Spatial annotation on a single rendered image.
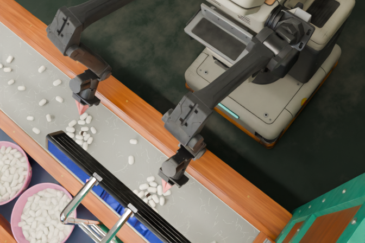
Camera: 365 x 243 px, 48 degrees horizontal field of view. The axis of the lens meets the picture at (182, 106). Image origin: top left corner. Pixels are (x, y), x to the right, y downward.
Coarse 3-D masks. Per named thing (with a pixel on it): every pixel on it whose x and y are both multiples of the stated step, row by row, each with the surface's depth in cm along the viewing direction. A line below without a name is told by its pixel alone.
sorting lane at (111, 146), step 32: (0, 32) 193; (32, 64) 185; (0, 96) 182; (32, 96) 180; (64, 96) 178; (32, 128) 175; (64, 128) 173; (96, 128) 171; (128, 128) 169; (128, 160) 165; (160, 160) 163; (192, 192) 158; (128, 224) 157; (192, 224) 154; (224, 224) 153
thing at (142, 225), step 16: (48, 144) 134; (64, 144) 132; (64, 160) 133; (80, 160) 130; (96, 160) 134; (80, 176) 131; (112, 176) 131; (96, 192) 130; (112, 192) 124; (128, 192) 128; (112, 208) 128; (144, 208) 125; (144, 224) 120; (160, 224) 122; (160, 240) 118; (176, 240) 119
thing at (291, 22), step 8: (288, 16) 124; (296, 16) 123; (280, 24) 120; (288, 24) 120; (296, 24) 120; (304, 24) 122; (288, 32) 119; (296, 32) 120; (304, 32) 123; (312, 32) 122; (296, 40) 122; (304, 40) 124; (296, 48) 127
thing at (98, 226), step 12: (96, 180) 125; (84, 192) 124; (72, 204) 124; (132, 204) 122; (60, 216) 124; (132, 216) 121; (84, 228) 136; (96, 228) 147; (108, 228) 160; (120, 228) 120; (96, 240) 134; (108, 240) 119; (120, 240) 158
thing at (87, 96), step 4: (92, 88) 161; (96, 88) 162; (72, 92) 163; (80, 92) 162; (84, 92) 160; (88, 92) 160; (92, 92) 161; (80, 96) 162; (84, 96) 161; (88, 96) 161; (92, 96) 162; (84, 100) 161; (88, 100) 162; (92, 100) 163; (96, 100) 164; (88, 104) 160; (92, 104) 161
